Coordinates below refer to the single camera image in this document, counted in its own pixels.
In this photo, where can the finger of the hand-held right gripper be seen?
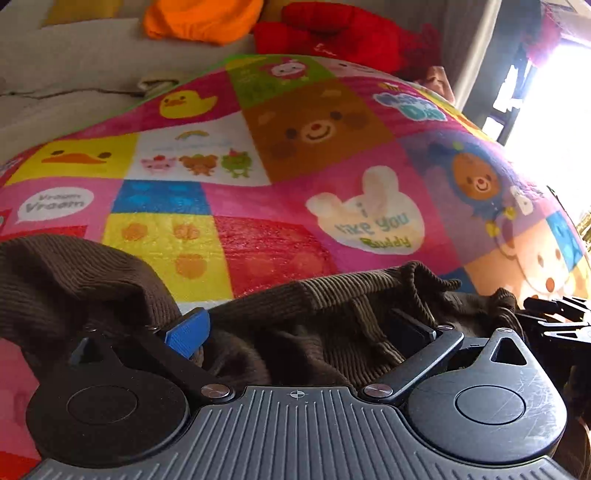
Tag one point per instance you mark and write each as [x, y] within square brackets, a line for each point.
[554, 308]
[570, 336]

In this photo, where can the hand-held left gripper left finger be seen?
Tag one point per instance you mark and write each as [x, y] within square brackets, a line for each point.
[187, 333]

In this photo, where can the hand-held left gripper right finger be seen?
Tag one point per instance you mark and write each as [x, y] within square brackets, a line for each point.
[418, 330]

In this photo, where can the colourful cartoon printed blanket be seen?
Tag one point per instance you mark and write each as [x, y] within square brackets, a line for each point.
[295, 184]

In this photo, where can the pink doll face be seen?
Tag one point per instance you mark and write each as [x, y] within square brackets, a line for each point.
[436, 82]

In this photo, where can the grey curtain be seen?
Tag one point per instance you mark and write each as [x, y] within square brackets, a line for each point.
[475, 46]

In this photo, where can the dark red hanging cloth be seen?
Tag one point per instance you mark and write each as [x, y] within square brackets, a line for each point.
[545, 34]

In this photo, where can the beige sofa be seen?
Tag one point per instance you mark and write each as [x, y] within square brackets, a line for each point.
[74, 60]

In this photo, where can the red plush toy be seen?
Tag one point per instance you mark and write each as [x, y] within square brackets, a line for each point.
[341, 39]

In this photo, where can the orange plush cushion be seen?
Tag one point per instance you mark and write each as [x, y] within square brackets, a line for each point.
[198, 18]

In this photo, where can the yellow cushion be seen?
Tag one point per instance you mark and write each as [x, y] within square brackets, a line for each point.
[83, 10]

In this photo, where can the dark window frame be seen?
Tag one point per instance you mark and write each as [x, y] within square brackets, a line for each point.
[505, 99]

